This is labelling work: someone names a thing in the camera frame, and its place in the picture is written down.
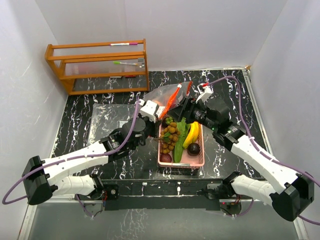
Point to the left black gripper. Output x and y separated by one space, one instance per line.
155 125

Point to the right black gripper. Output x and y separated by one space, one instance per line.
185 110

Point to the green cucumber leaf vegetable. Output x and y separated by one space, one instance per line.
183 127

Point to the longan bunch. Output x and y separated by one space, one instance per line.
168 137

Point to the clear zip bag orange zipper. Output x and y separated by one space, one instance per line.
152 95

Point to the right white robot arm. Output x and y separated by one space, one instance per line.
287 190

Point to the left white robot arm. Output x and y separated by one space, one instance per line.
45 178

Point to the spare clear zip bags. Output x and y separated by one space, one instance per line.
106 118

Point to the mangosteen with green cap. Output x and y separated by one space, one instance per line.
167 121

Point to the yellow bananas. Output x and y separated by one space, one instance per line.
192 135

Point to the purple passion fruit front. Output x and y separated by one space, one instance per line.
165 158

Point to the dark mangosteen right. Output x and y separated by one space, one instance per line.
193 149

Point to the pink plastic basket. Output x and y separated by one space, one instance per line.
187 161

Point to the wooden shelf rack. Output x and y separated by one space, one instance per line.
93 61

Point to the green marker pen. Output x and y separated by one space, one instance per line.
125 63

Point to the pink white marker pen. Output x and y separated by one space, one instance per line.
124 44

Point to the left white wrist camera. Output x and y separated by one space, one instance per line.
150 109

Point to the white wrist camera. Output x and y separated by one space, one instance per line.
150 109
204 91

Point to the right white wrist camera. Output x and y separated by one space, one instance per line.
204 91

